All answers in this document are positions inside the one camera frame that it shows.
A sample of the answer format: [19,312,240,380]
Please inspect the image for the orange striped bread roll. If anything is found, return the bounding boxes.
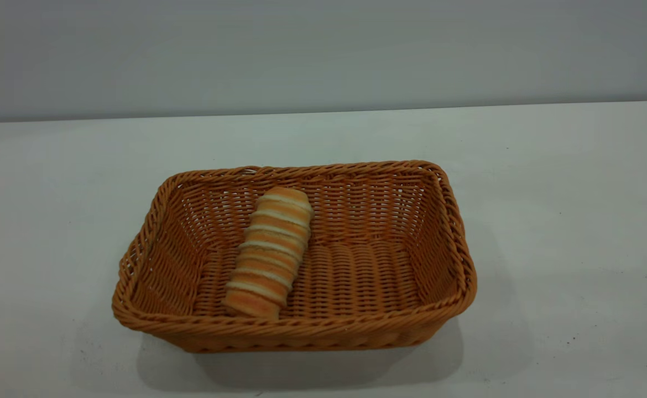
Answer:
[223,186,315,320]

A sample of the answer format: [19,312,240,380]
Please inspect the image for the orange woven wicker basket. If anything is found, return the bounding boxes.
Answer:
[112,160,478,353]

